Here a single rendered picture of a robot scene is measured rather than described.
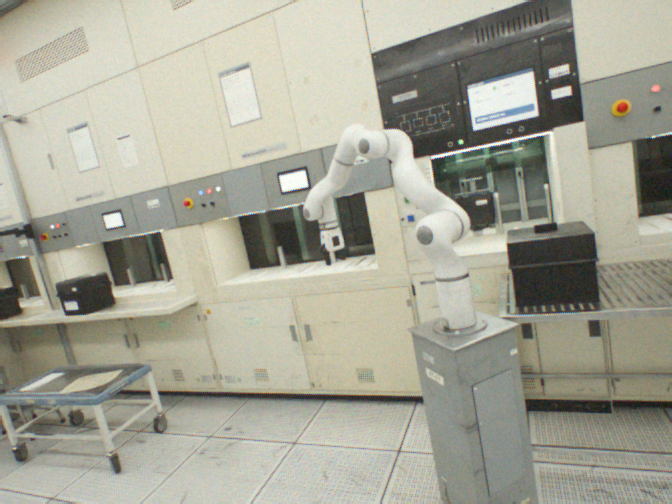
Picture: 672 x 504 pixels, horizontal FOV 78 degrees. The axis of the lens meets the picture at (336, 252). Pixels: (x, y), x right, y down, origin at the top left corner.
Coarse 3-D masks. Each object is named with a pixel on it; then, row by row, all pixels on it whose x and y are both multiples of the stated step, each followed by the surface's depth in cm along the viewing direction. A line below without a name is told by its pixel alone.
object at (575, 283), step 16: (512, 272) 156; (528, 272) 153; (544, 272) 151; (560, 272) 149; (576, 272) 147; (592, 272) 145; (528, 288) 155; (544, 288) 152; (560, 288) 150; (576, 288) 148; (592, 288) 146; (528, 304) 156; (544, 304) 154
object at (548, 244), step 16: (544, 224) 160; (560, 224) 168; (576, 224) 162; (512, 240) 156; (528, 240) 151; (544, 240) 148; (560, 240) 146; (576, 240) 144; (592, 240) 143; (512, 256) 154; (528, 256) 152; (544, 256) 149; (560, 256) 147; (576, 256) 146; (592, 256) 144
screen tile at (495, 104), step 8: (480, 88) 193; (488, 88) 192; (472, 96) 195; (480, 96) 194; (488, 96) 192; (496, 96) 191; (472, 104) 196; (480, 104) 194; (488, 104) 193; (496, 104) 192; (480, 112) 195
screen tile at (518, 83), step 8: (512, 80) 187; (520, 80) 186; (504, 88) 189; (512, 88) 188; (528, 88) 186; (512, 96) 189; (520, 96) 188; (528, 96) 187; (504, 104) 191; (512, 104) 190
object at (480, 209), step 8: (472, 184) 260; (472, 192) 262; (488, 192) 268; (456, 200) 258; (464, 200) 256; (472, 200) 254; (480, 200) 253; (488, 200) 251; (464, 208) 257; (472, 208) 255; (480, 208) 254; (488, 208) 252; (472, 216) 256; (480, 216) 255; (488, 216) 253; (472, 224) 257; (488, 224) 268
